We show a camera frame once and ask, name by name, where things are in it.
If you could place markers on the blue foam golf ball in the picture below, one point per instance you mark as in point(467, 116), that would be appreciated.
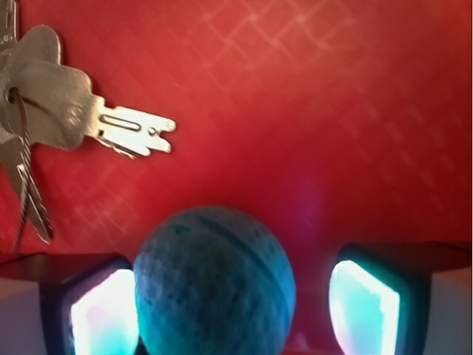
point(214, 280)

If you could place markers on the orange plastic tray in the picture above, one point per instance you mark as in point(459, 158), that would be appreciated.
point(329, 121)

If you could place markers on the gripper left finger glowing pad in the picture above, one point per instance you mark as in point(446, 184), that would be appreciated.
point(68, 304)

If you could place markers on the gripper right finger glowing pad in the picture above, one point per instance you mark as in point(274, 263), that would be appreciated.
point(402, 298)

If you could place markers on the silver key bunch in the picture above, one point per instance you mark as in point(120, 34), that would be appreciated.
point(46, 102)

